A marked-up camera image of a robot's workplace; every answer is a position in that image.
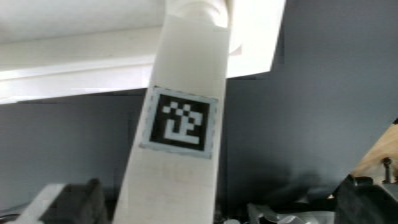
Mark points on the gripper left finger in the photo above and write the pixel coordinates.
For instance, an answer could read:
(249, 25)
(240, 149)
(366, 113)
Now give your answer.
(68, 204)

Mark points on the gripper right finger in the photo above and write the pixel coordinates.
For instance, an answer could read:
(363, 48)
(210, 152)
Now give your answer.
(366, 202)

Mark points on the white desk top tray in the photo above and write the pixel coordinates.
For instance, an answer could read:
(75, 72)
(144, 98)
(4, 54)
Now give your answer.
(102, 62)

